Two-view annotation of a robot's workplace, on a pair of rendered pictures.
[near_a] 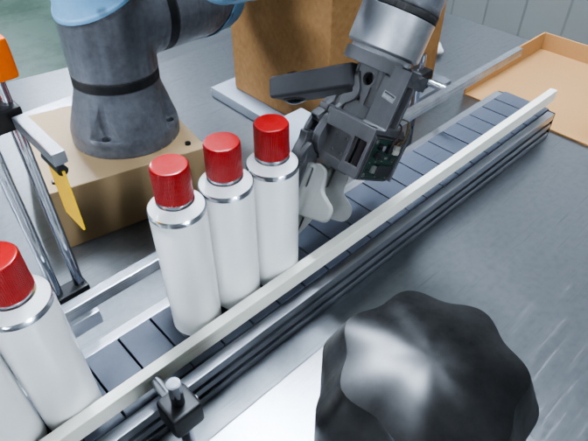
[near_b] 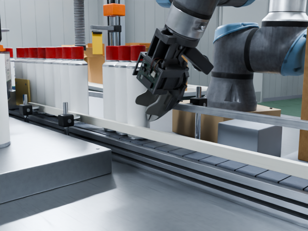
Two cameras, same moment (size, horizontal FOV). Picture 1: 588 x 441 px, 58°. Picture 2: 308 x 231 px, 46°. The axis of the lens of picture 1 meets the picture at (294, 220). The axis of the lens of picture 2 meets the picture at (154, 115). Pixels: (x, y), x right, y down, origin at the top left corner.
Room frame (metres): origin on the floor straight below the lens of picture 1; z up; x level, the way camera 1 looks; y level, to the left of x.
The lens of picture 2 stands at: (0.45, -0.78, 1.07)
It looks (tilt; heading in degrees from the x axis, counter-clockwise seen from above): 10 degrees down; 90
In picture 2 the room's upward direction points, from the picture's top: straight up
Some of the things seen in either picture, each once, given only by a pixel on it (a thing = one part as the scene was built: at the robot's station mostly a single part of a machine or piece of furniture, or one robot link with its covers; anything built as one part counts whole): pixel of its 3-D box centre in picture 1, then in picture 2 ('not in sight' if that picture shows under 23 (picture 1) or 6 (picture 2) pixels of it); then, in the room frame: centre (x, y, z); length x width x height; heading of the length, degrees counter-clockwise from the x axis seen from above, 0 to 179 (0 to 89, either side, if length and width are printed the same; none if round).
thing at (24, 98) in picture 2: not in sight; (31, 113); (0.09, 0.28, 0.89); 0.06 x 0.03 x 0.12; 43
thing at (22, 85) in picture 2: not in sight; (22, 92); (0.03, 0.40, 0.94); 0.10 x 0.01 x 0.09; 133
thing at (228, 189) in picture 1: (230, 227); (126, 90); (0.39, 0.06, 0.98); 0.05 x 0.05 x 0.20
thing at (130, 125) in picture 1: (121, 100); (230, 89); (0.67, 0.24, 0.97); 0.15 x 0.15 x 0.10
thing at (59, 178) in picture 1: (65, 191); (97, 42); (0.31, 0.17, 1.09); 0.03 x 0.01 x 0.06; 43
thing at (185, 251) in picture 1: (185, 252); (113, 88); (0.35, 0.10, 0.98); 0.05 x 0.05 x 0.20
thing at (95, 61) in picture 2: not in sight; (108, 63); (0.02, 2.71, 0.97); 0.45 x 0.44 x 0.37; 36
